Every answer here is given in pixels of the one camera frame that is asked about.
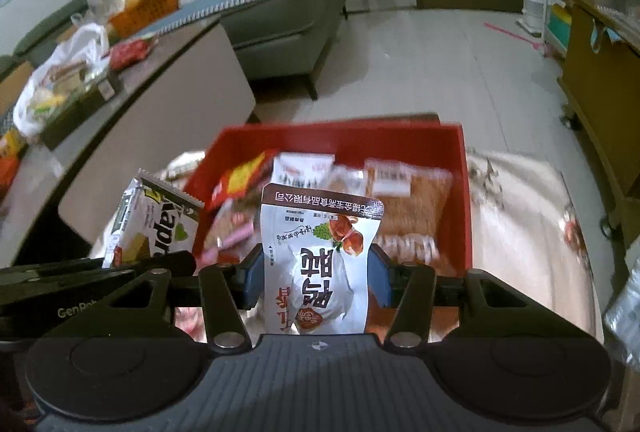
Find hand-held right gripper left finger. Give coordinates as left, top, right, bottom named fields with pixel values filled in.
left=50, top=255, right=264, bottom=355

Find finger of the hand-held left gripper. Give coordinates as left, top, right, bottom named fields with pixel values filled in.
left=0, top=251, right=197, bottom=295

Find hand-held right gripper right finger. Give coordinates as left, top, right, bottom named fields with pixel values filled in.
left=367, top=245, right=596, bottom=354

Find green white wafer packet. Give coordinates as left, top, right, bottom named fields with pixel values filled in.
left=102, top=169, right=206, bottom=269

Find pink nut packet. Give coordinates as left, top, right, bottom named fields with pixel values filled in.
left=200, top=202, right=258, bottom=265

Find white chestnut snack packet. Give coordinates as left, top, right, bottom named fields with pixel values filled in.
left=260, top=182, right=386, bottom=337

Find clear brown biscuit packet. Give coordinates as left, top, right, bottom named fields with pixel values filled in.
left=364, top=158, right=455, bottom=265

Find red yellow snack packet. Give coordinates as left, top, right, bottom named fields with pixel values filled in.
left=210, top=151, right=281, bottom=209

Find white spicy strips packet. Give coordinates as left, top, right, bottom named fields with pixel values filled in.
left=272, top=152, right=336, bottom=192

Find red cardboard box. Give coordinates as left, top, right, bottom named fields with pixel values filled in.
left=182, top=123, right=473, bottom=278

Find floral tablecloth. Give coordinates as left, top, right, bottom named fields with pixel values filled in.
left=100, top=147, right=603, bottom=348

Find grey top counter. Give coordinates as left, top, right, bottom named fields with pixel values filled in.
left=0, top=17, right=258, bottom=268

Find orange yellow packet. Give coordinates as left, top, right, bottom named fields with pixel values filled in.
left=0, top=129, right=26, bottom=193

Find dark brown board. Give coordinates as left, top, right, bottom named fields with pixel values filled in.
left=345, top=112, right=441, bottom=125

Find dark green long box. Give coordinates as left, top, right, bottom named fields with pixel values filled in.
left=40, top=72, right=121, bottom=150

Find red snack bag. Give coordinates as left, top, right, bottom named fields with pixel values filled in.
left=107, top=37, right=160, bottom=70

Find white plastic bag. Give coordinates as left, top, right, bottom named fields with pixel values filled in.
left=12, top=25, right=111, bottom=140

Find grey sofa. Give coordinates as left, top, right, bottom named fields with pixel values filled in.
left=190, top=0, right=351, bottom=100

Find orange basket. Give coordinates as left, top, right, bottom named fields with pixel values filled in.
left=107, top=0, right=181, bottom=38

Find silver foil packet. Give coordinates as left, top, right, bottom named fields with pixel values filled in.
left=602, top=279, right=640, bottom=380

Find crumpled clear plastic bag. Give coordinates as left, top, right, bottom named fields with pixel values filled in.
left=87, top=0, right=126, bottom=20

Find pink fly swatter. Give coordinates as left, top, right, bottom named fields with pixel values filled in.
left=484, top=22, right=551, bottom=57

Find wooden cabinet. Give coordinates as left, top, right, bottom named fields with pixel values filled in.
left=557, top=0, right=640, bottom=233

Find teal storage box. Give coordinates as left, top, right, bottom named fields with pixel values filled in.
left=545, top=5, right=573, bottom=50

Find white stacked containers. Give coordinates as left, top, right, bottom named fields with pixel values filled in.
left=520, top=0, right=548, bottom=36

